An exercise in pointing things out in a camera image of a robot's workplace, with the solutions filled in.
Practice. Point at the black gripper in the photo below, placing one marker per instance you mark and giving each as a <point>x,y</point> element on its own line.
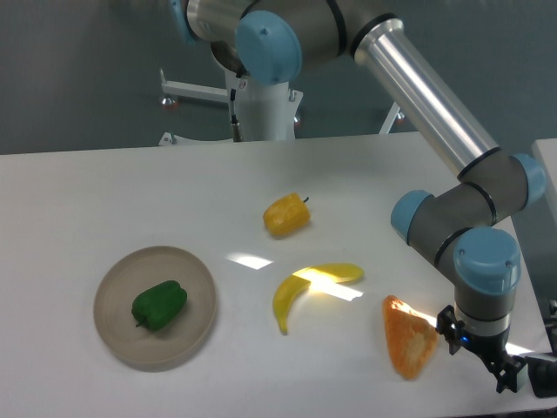
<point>487,340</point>

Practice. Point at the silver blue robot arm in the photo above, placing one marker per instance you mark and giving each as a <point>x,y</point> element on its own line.
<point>263,45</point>

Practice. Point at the yellow bell pepper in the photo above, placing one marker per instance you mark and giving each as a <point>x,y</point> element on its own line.
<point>286,215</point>

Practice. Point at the green bell pepper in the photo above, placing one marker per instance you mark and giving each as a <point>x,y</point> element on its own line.
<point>157,306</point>

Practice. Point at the beige round plate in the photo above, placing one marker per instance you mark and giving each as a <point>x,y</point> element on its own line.
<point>174,344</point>

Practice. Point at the black device at right edge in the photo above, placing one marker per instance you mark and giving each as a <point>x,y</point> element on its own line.
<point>542,367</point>

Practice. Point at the orange slice wedge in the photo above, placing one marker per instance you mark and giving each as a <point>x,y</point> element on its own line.
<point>411,340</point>

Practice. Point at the yellow banana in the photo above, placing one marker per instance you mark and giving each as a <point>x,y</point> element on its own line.
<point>328,278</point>

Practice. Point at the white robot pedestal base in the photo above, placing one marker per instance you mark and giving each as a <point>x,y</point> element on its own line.
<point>256,112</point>

